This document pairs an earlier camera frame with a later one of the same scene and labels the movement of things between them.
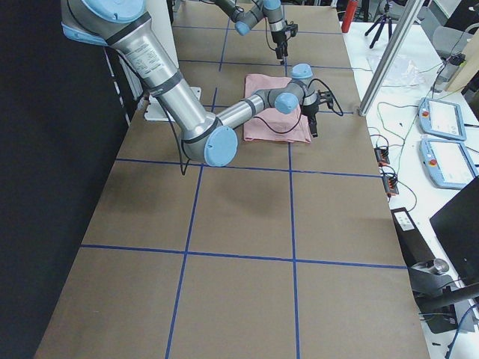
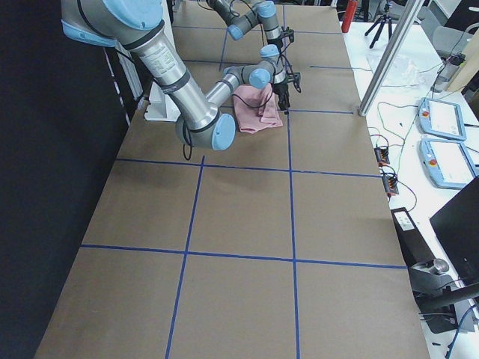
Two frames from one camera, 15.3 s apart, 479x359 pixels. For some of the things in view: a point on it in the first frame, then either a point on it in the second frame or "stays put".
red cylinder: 349,16 stays put
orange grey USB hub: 390,184 stays put
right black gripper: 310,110 -> 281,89
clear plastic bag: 406,71 stays put
